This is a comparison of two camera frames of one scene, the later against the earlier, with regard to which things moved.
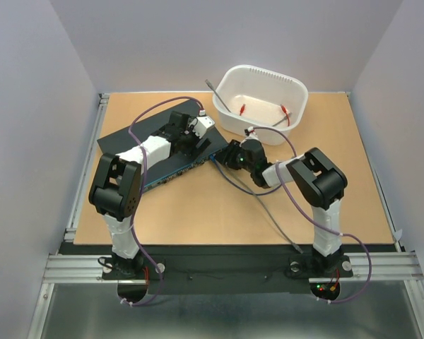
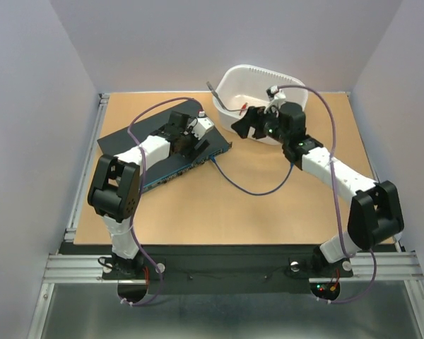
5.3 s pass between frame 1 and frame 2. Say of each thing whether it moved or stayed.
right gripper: moved
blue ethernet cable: stayed
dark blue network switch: stayed
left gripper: stayed
